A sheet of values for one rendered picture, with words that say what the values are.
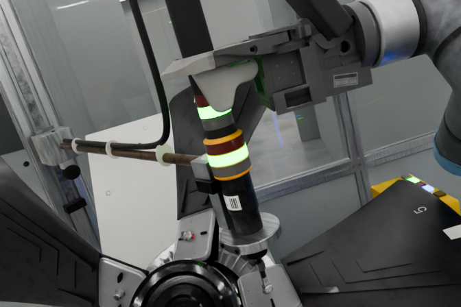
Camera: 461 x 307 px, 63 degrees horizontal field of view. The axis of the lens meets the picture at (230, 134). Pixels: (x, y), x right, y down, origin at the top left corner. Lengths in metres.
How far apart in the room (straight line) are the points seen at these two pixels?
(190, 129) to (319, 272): 0.28
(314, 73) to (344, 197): 0.95
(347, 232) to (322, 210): 0.76
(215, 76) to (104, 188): 0.49
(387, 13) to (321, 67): 0.08
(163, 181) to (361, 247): 0.41
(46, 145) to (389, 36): 0.73
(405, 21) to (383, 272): 0.27
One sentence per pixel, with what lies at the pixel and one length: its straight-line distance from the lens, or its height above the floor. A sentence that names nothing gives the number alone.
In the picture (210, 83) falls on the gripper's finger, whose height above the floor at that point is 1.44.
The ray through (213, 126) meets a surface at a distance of 0.38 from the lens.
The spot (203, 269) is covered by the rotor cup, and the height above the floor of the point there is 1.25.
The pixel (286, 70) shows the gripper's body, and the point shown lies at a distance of 0.38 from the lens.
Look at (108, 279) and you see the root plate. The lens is 0.51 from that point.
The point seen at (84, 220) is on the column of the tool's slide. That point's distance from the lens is 1.09.
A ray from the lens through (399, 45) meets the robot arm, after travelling 0.42.
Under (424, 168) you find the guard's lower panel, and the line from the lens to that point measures 1.41.
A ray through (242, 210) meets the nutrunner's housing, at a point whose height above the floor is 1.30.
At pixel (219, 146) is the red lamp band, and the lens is 0.38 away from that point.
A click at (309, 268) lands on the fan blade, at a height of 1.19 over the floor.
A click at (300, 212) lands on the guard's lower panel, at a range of 1.27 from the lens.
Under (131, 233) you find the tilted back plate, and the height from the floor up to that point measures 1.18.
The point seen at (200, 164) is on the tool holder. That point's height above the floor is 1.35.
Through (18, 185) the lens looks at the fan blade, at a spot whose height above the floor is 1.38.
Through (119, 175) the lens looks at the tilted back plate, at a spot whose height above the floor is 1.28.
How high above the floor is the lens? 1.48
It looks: 14 degrees down
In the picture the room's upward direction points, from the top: 16 degrees counter-clockwise
